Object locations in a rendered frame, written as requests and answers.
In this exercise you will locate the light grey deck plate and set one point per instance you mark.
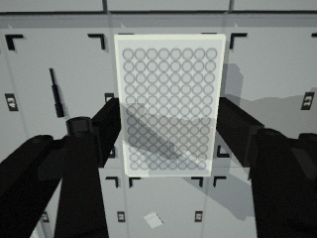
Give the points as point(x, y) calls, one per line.
point(311, 124)

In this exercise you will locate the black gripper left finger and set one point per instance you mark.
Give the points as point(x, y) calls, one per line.
point(80, 211)

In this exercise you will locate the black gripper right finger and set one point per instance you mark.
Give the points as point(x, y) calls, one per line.
point(283, 172)

